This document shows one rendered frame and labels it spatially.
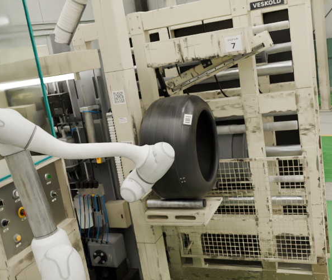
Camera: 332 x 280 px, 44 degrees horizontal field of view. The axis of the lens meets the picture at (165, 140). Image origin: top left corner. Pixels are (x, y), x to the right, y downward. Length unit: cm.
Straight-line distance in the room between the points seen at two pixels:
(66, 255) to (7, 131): 51
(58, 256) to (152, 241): 98
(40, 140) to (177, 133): 72
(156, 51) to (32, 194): 115
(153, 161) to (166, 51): 101
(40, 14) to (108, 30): 1049
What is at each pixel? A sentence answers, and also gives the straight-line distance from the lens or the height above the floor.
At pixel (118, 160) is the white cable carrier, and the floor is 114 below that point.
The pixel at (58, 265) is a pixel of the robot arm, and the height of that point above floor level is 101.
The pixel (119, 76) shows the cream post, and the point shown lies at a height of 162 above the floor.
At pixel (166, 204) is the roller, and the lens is 227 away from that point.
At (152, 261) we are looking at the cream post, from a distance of 258.
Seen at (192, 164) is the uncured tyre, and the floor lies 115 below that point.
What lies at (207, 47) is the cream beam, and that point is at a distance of 235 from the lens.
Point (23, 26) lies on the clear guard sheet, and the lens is 222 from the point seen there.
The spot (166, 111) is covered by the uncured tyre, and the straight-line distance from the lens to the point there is 210.
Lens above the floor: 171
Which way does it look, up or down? 12 degrees down
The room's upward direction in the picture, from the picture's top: 9 degrees counter-clockwise
